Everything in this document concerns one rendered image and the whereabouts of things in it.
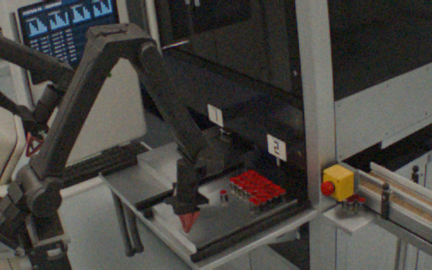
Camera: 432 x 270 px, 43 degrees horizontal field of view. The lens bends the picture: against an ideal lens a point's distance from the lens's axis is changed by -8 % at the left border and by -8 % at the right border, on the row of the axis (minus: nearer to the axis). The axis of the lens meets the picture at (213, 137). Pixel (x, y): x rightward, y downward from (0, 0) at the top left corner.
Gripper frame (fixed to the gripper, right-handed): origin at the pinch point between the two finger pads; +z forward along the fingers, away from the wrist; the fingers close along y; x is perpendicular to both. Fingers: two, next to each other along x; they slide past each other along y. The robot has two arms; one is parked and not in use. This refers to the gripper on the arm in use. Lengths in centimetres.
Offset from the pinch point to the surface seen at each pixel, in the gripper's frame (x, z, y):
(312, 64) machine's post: -13, -45, 28
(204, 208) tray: 13.3, 2.2, 14.1
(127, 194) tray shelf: 38.2, 4.5, 0.3
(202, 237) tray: 1.2, 4.3, 6.1
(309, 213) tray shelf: -10.2, -1.2, 34.8
